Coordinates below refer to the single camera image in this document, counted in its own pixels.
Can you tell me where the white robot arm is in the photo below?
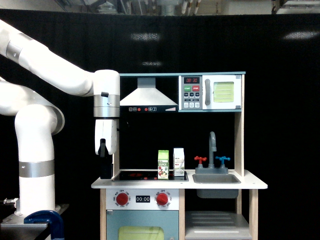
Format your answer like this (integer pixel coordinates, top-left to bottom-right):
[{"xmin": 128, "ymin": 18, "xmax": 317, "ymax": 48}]
[{"xmin": 0, "ymin": 21, "xmax": 120, "ymax": 216}]

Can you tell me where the toy microwave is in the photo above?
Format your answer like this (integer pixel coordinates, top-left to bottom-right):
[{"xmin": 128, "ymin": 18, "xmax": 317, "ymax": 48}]
[{"xmin": 178, "ymin": 73, "xmax": 245, "ymax": 112}]

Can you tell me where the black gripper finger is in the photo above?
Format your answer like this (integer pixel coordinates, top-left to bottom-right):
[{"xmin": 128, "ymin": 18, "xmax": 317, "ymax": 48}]
[
  {"xmin": 99, "ymin": 156, "xmax": 113, "ymax": 179},
  {"xmin": 98, "ymin": 138, "xmax": 109, "ymax": 157}
]

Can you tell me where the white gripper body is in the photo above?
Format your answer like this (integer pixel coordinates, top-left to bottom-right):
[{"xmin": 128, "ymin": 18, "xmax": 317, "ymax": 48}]
[{"xmin": 94, "ymin": 118, "xmax": 119, "ymax": 155}]

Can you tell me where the white milk carton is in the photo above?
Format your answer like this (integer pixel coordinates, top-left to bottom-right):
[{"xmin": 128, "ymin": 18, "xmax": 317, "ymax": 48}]
[{"xmin": 173, "ymin": 148, "xmax": 185, "ymax": 177}]

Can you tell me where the blue clamp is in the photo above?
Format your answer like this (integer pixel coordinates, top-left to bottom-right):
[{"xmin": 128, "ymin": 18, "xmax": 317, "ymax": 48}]
[{"xmin": 23, "ymin": 210, "xmax": 65, "ymax": 240}]

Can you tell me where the teal oven door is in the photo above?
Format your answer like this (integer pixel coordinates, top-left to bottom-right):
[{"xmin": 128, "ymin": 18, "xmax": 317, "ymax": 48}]
[{"xmin": 106, "ymin": 210, "xmax": 179, "ymax": 240}]

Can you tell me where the blue tap handle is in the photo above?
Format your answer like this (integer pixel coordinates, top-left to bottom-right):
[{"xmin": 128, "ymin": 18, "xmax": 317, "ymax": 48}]
[{"xmin": 215, "ymin": 156, "xmax": 231, "ymax": 169}]

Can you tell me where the black backdrop curtain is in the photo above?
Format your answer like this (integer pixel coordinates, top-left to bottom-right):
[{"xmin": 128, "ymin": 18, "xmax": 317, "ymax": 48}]
[{"xmin": 0, "ymin": 9, "xmax": 320, "ymax": 240}]

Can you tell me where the black toy stovetop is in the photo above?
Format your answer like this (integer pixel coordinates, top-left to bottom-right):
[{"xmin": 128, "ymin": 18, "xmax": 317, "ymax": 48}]
[{"xmin": 113, "ymin": 170, "xmax": 188, "ymax": 182}]

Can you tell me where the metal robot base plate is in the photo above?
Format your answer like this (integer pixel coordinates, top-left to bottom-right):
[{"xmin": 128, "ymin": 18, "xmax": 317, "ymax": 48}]
[{"xmin": 0, "ymin": 204, "xmax": 69, "ymax": 240}]

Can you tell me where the grey range hood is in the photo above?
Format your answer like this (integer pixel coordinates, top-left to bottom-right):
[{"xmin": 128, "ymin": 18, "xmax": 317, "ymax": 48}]
[{"xmin": 120, "ymin": 77, "xmax": 179, "ymax": 114}]

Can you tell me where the grey toy sink basin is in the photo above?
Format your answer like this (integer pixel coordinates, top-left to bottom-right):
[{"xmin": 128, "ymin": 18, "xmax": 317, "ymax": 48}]
[{"xmin": 192, "ymin": 173, "xmax": 241, "ymax": 199}]

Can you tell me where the left red oven knob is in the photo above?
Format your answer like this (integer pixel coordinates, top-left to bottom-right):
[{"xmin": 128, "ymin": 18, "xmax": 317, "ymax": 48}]
[{"xmin": 115, "ymin": 192, "xmax": 129, "ymax": 206}]

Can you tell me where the right red oven knob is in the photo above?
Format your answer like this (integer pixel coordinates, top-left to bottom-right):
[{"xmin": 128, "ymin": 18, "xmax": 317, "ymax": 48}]
[{"xmin": 155, "ymin": 192, "xmax": 169, "ymax": 206}]

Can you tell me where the wooden toy kitchen frame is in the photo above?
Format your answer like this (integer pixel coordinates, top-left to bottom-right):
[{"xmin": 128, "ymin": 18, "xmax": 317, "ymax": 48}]
[{"xmin": 92, "ymin": 71, "xmax": 268, "ymax": 240}]

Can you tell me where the grey toy faucet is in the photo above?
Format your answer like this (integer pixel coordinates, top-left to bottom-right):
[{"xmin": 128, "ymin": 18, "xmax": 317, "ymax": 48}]
[{"xmin": 195, "ymin": 131, "xmax": 228, "ymax": 175}]

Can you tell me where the red tap handle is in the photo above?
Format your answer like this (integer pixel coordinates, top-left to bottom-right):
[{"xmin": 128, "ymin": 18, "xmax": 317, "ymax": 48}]
[{"xmin": 194, "ymin": 156, "xmax": 207, "ymax": 169}]

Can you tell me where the red oven knob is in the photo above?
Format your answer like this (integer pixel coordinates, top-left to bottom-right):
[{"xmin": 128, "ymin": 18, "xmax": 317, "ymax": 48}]
[
  {"xmin": 155, "ymin": 192, "xmax": 169, "ymax": 206},
  {"xmin": 115, "ymin": 192, "xmax": 129, "ymax": 206}
]

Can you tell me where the grey lower shelf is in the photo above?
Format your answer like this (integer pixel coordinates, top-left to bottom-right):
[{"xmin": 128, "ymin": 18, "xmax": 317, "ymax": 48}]
[{"xmin": 185, "ymin": 211, "xmax": 252, "ymax": 240}]

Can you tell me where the green juice carton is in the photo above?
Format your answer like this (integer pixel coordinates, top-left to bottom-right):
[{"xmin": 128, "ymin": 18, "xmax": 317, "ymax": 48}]
[{"xmin": 157, "ymin": 150, "xmax": 170, "ymax": 180}]

